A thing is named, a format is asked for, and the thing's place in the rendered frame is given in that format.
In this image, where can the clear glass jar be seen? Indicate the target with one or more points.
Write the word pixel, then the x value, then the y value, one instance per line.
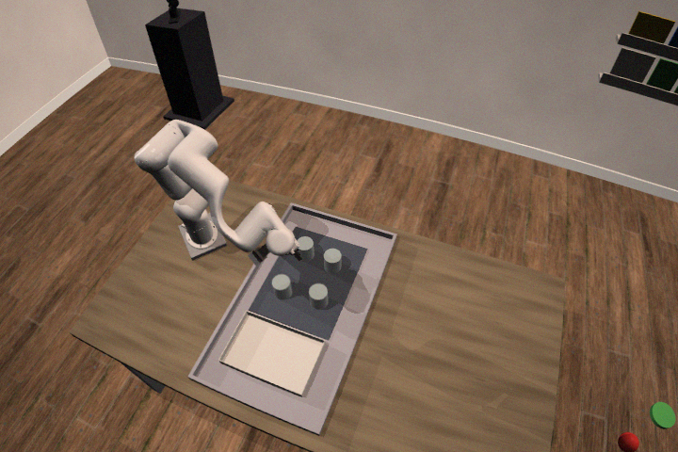
pixel 282 287
pixel 318 294
pixel 332 261
pixel 306 248

